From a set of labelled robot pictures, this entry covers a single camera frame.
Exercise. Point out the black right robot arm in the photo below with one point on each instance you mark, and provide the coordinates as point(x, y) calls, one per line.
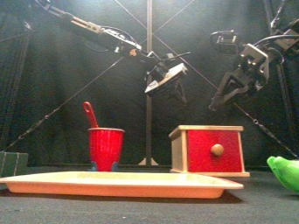
point(286, 42)

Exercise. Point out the vertical metal frame pole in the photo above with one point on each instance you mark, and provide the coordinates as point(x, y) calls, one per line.
point(149, 29)

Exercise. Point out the green toy pea pod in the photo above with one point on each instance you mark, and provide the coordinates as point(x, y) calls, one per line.
point(287, 173)

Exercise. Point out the white box with red base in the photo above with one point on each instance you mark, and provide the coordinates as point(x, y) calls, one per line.
point(213, 151)

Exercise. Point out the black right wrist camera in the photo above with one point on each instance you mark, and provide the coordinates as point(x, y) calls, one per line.
point(225, 38)

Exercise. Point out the red plastic cup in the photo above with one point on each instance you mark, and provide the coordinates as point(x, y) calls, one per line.
point(104, 148)

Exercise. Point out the red plastic spoon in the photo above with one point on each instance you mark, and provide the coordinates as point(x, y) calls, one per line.
point(90, 115)

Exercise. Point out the blue piece behind cup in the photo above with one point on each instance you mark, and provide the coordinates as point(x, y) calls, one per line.
point(94, 166)

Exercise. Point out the dark green block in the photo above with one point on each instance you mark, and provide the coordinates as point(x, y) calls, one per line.
point(14, 163)

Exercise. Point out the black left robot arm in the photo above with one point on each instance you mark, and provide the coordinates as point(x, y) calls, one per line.
point(100, 33)

